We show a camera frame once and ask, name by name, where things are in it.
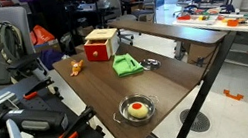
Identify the silver metal pot lid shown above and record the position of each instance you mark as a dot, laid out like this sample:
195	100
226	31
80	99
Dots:
150	64

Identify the green microfibre cloth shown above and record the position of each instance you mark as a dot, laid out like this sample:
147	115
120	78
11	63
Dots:
123	66

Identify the wooden box red drawer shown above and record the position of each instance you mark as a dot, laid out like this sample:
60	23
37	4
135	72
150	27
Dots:
104	35

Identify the yellow ball toy red spot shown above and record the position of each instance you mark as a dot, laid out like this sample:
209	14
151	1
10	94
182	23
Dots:
138	112

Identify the orange plush animal toy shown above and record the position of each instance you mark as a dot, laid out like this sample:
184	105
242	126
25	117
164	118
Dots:
76	67

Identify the grey mesh office chair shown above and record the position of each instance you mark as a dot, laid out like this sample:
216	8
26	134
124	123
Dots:
147	4

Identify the black equipment base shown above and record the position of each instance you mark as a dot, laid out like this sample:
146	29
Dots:
78	120

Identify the blue bag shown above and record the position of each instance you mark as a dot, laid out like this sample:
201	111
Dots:
50	57

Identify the cardboard box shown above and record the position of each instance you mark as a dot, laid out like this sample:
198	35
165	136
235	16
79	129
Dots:
202	52

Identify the round floor drain grille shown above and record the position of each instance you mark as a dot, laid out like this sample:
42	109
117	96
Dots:
195	121

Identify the small black clamp orange trigger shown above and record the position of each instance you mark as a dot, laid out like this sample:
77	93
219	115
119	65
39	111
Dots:
37	87

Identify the orange bag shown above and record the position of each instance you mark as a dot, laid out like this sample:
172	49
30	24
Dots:
40	35

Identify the black grey handheld device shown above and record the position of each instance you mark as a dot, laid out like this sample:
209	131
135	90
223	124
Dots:
37	119

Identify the small orange bin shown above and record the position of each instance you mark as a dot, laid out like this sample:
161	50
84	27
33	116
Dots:
233	22

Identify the black metal table frame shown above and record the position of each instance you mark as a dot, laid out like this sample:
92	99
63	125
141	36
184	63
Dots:
202	93

